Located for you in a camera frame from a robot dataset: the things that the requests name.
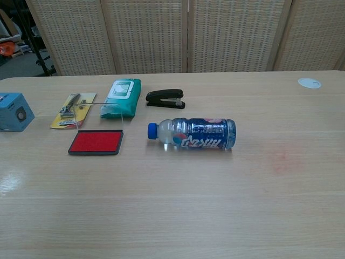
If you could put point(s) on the orange background object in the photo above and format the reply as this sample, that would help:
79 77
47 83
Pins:
6 49

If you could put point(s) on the red ink pad black tray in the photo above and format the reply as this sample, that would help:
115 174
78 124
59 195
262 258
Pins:
94 141

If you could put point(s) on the woven wooden folding screen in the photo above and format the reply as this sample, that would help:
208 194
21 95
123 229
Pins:
151 35

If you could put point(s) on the razor on yellow card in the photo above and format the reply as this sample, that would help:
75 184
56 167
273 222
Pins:
71 110

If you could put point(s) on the white round table grommet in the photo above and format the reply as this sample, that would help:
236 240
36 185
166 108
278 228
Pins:
309 82

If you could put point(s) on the black stapler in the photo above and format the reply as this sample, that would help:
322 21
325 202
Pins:
164 95

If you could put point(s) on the black tripod stand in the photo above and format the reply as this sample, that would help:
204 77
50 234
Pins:
33 40

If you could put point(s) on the blue cardboard box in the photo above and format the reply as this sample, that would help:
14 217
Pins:
12 113

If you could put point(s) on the green wet wipes pack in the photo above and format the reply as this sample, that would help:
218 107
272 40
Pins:
121 97

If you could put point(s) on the blue label drink bottle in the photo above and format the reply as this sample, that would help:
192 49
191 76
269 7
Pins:
199 133

